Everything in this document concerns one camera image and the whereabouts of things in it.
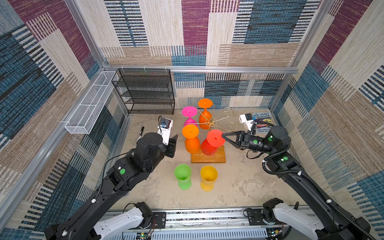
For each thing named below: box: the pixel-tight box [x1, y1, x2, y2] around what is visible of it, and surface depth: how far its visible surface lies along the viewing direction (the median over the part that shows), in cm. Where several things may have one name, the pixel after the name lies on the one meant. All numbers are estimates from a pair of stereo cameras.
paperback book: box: [252, 112, 272, 133], surface depth 114 cm
